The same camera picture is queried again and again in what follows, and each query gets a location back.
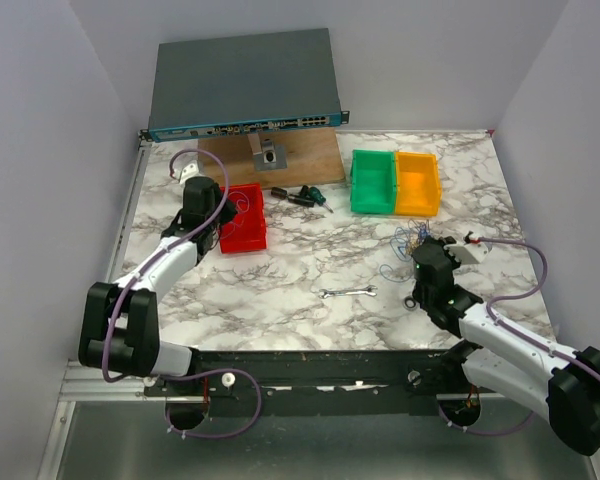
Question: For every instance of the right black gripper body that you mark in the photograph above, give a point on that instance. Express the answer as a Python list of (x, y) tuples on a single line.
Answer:
[(449, 240)]

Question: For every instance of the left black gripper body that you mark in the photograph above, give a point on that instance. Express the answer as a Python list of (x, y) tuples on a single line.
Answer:
[(225, 214)]

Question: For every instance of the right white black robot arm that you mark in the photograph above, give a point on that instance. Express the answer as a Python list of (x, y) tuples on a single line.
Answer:
[(556, 382)]

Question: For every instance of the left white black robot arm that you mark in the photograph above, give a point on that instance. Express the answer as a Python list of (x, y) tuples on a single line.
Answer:
[(120, 328)]

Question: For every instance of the silver ratchet wrench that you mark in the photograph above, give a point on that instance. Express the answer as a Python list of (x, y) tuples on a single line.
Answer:
[(410, 303)]

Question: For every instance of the red plastic bin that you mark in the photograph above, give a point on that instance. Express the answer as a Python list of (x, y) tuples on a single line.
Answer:
[(247, 232)]

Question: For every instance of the orange plastic bin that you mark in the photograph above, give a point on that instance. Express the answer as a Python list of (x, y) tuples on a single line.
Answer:
[(418, 184)]

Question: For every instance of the green plastic bin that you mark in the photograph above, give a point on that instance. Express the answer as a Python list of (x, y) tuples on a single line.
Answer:
[(373, 182)]

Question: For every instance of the wooden board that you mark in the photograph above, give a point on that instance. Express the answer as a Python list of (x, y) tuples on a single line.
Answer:
[(312, 156)]

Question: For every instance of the silver open-end wrench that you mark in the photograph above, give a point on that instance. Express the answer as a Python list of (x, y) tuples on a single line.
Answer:
[(369, 290)]

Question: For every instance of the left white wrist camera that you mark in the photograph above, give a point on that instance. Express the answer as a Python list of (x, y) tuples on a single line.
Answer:
[(190, 171)]

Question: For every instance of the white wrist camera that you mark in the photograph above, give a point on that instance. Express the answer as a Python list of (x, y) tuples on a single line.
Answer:
[(190, 171), (468, 251)]

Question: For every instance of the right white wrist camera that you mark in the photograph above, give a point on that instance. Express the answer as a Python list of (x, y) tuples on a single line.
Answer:
[(468, 251)]

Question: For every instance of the grey metal bracket stand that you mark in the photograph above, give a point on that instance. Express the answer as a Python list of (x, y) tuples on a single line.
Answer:
[(266, 154)]

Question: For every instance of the black cylindrical tool handle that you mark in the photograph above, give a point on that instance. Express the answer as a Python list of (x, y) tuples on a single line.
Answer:
[(300, 200)]

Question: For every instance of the green handled screwdriver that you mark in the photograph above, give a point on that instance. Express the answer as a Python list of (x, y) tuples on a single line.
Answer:
[(314, 194)]

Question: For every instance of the grey blue network switch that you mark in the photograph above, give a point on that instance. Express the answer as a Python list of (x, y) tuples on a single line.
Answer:
[(241, 85)]

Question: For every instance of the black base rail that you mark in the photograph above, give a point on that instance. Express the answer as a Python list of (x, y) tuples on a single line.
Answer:
[(235, 384)]

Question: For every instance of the aluminium extrusion frame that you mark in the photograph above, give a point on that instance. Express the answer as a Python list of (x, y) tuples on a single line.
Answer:
[(80, 384)]

